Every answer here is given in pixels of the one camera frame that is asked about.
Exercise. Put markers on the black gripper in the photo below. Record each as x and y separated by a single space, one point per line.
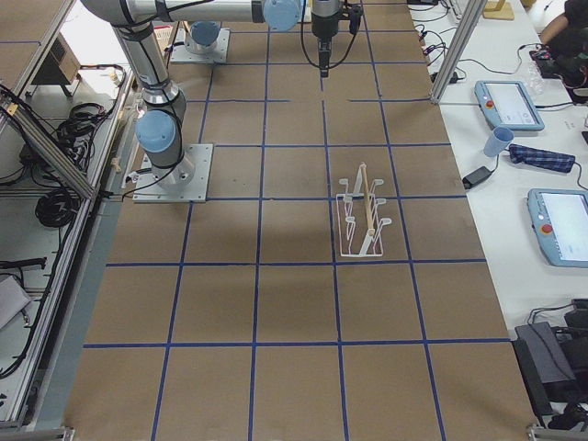
324 24

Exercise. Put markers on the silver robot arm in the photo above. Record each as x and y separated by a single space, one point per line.
159 131
201 36

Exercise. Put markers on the blue cup on desk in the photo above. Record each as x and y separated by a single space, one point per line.
500 138

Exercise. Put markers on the upper teach pendant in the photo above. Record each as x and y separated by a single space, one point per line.
507 104

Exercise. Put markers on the teach pendant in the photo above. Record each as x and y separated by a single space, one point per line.
559 220
507 104

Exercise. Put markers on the black power adapter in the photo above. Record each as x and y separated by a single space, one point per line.
476 177

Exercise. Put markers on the seated person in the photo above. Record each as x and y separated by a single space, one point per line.
566 40

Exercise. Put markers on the plaid folded umbrella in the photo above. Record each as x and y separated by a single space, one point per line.
558 162

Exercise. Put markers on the lower teach pendant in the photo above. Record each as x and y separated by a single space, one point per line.
559 220

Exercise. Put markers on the black laptop bag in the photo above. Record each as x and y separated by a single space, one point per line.
545 369

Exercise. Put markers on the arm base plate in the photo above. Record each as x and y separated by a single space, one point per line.
187 183
186 50

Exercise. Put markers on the aluminium frame post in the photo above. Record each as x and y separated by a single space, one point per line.
457 45

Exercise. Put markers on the white wire cup rack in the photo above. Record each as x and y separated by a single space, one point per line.
360 226

